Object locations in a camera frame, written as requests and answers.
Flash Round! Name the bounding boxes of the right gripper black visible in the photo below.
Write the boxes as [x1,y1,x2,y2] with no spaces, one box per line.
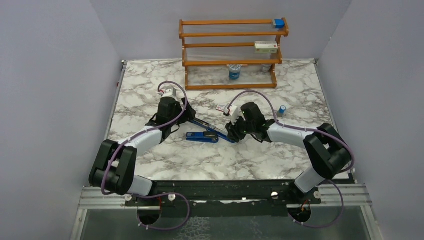
[225,113,255,143]

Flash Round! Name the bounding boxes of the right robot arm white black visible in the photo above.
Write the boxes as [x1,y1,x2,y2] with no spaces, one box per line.
[224,102,352,204]

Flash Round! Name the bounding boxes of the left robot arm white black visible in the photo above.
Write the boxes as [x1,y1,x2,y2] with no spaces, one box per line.
[88,96,196,206]

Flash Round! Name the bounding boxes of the small blue capped cylinder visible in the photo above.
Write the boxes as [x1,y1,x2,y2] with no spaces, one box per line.
[277,105,287,117]

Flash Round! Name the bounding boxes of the blue white cup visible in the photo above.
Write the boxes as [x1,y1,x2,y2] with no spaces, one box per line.
[228,64,242,80]

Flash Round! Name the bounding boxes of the white small jar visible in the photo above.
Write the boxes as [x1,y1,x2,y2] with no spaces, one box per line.
[261,64,272,73]

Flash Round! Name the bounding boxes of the orange wooden shelf rack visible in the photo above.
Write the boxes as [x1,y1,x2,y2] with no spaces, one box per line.
[178,17,290,91]

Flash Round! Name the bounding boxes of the white green carton box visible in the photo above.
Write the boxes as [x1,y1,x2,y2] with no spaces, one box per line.
[254,41,279,54]

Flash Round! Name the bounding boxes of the blue box on top shelf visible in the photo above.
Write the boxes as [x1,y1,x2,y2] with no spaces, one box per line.
[272,19,286,29]

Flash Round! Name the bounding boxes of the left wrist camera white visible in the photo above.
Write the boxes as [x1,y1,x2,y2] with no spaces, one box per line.
[161,87,177,99]

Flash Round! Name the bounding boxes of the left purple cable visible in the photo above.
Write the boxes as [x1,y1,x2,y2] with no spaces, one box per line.
[100,81,191,232]

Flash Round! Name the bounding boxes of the purple cable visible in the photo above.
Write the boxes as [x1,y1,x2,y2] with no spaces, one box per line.
[226,90,355,229]
[100,81,191,232]

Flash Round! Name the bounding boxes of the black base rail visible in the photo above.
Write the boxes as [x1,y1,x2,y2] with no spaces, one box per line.
[79,177,372,220]

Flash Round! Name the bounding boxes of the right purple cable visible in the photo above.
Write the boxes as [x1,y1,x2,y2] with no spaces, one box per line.
[226,90,355,229]

